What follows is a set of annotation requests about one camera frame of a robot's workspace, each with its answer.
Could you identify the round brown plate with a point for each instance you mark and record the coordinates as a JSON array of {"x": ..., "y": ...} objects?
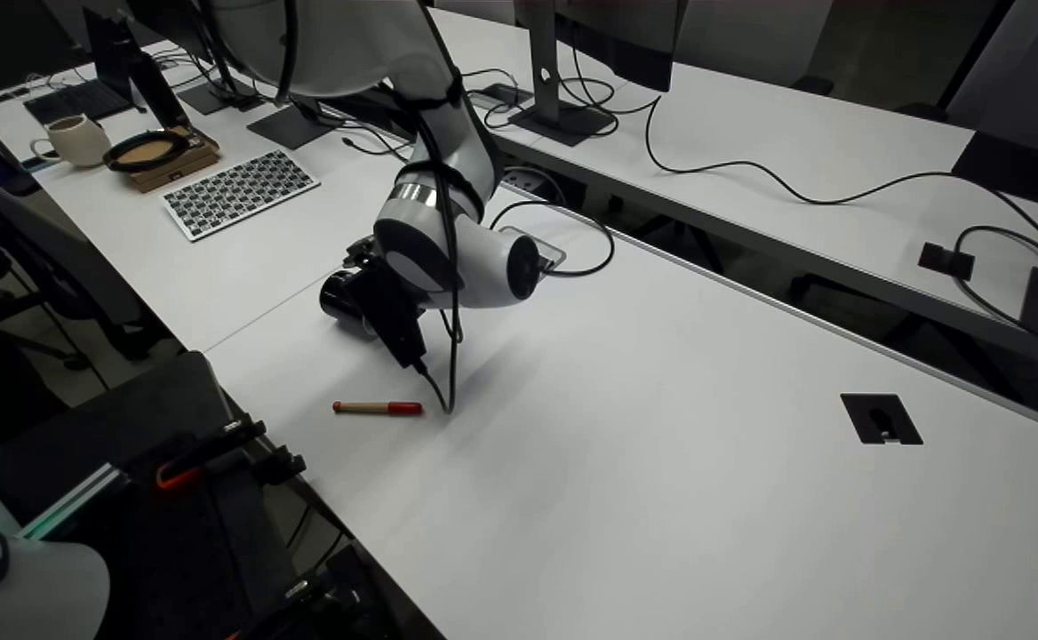
[{"x": 146, "y": 149}]

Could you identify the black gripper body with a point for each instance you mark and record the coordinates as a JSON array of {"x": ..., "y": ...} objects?
[{"x": 377, "y": 257}]

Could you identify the monitor with grey stand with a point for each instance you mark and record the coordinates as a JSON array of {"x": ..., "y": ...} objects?
[{"x": 543, "y": 57}]

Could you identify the black desktop monitor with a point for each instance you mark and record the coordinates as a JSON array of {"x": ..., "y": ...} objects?
[{"x": 129, "y": 57}]

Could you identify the patterned calibration board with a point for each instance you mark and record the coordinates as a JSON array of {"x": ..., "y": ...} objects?
[{"x": 239, "y": 194}]

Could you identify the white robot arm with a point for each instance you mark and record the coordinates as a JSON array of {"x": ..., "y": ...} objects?
[{"x": 341, "y": 49}]

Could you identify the black square desk grommet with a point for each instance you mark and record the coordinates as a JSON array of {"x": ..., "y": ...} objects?
[{"x": 879, "y": 416}]

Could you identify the wooden board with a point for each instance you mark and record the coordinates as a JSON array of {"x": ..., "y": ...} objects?
[{"x": 193, "y": 160}]

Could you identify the black office chair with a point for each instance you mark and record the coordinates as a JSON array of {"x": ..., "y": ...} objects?
[{"x": 22, "y": 237}]

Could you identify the aluminium rail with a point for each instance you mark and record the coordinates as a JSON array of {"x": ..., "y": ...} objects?
[{"x": 77, "y": 504}]

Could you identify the dark grey square pad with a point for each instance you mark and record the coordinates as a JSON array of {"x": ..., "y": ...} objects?
[{"x": 290, "y": 127}]

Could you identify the white cup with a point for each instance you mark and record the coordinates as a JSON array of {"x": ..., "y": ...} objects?
[{"x": 77, "y": 139}]

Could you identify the small black adapter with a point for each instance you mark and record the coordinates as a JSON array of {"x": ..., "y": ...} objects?
[{"x": 947, "y": 261}]

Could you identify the red marker pen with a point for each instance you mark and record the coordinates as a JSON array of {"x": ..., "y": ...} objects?
[{"x": 377, "y": 408}]

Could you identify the black keyboard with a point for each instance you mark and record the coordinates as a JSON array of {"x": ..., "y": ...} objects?
[{"x": 60, "y": 101}]

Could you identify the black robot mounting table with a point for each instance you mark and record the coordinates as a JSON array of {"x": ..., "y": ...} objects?
[{"x": 166, "y": 413}]

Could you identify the monitor with dark stand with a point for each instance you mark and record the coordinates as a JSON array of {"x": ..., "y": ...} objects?
[{"x": 1018, "y": 108}]

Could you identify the dark flat pad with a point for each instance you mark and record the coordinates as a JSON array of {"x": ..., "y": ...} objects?
[{"x": 207, "y": 95}]

